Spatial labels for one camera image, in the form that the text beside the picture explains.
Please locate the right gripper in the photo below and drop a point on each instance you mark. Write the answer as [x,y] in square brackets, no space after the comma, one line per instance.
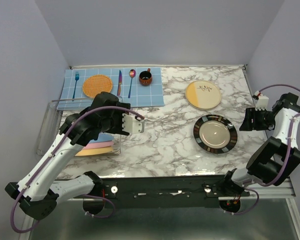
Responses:
[251,113]

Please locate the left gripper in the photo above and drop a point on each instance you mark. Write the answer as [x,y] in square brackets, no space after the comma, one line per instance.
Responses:
[118,129]

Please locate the blue plate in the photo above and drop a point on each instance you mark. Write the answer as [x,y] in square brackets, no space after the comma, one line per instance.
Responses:
[105,137]

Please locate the cream and yellow plate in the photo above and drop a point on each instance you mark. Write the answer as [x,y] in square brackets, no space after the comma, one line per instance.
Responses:
[203,95]

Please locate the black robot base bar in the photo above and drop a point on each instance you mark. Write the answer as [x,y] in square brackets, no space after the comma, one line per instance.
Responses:
[167,192]

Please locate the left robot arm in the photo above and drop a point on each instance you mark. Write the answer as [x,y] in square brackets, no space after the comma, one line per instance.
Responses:
[36,193]

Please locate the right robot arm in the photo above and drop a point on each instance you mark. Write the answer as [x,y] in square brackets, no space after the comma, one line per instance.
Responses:
[275,160]

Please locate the pink plate in rack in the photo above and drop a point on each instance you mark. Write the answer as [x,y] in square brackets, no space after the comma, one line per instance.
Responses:
[97,145]

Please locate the yellow plate in rack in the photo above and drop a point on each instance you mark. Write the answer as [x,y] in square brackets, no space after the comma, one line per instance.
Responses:
[94,151]

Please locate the woven wicker round trivet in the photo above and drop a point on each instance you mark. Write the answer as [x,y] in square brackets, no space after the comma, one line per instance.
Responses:
[96,84]

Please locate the iridescent rainbow knife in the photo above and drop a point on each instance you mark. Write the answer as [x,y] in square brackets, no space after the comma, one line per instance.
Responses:
[119,83]

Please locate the blue checked placemat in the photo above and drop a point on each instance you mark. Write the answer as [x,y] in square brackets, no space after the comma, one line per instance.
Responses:
[141,96]

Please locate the iridescent rainbow spoon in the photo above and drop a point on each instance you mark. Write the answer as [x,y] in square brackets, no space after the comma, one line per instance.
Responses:
[132,74]

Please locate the orange and black mug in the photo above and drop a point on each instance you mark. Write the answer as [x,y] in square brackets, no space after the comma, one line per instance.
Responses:
[145,77]

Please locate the blue metal fork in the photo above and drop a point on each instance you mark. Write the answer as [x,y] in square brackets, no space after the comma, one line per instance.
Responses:
[76,78]

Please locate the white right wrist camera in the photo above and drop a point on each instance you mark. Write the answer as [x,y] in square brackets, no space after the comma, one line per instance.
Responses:
[261,101]

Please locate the steel wire dish rack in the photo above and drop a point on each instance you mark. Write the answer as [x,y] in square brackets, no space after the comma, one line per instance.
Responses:
[56,113]

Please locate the aluminium frame rail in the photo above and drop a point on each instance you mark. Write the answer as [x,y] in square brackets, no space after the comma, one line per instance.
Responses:
[275,217]

